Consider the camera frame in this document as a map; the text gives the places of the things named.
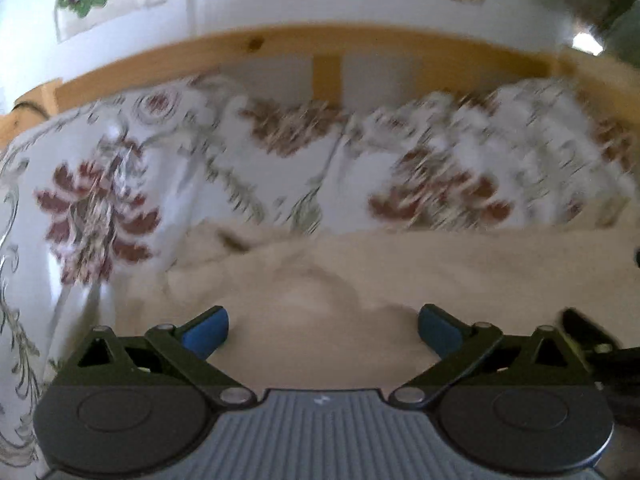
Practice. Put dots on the beige hooded jacket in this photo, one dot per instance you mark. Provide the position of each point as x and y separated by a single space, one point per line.
339 312

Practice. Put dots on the plastic bag of clothes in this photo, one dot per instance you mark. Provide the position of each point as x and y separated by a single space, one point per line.
613 24

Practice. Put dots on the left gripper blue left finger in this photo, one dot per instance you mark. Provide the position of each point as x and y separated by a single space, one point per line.
185 350

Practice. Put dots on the white floral bed quilt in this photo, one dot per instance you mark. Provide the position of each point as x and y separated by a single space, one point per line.
110 189

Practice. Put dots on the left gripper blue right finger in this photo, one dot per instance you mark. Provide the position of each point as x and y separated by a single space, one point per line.
461 348

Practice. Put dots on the wooden bed frame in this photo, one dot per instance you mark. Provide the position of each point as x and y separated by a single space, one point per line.
446 62

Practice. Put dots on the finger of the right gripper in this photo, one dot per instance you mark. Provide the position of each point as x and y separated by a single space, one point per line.
589 336

